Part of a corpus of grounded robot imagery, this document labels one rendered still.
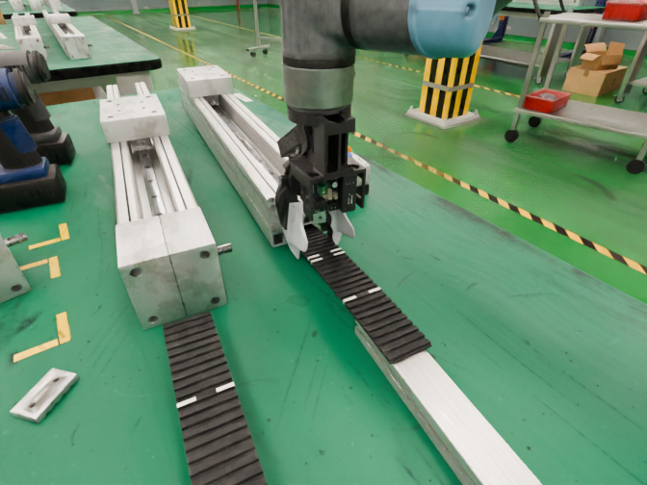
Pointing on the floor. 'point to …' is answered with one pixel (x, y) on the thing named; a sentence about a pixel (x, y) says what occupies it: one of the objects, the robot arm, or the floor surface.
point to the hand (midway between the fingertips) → (314, 242)
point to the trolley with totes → (542, 104)
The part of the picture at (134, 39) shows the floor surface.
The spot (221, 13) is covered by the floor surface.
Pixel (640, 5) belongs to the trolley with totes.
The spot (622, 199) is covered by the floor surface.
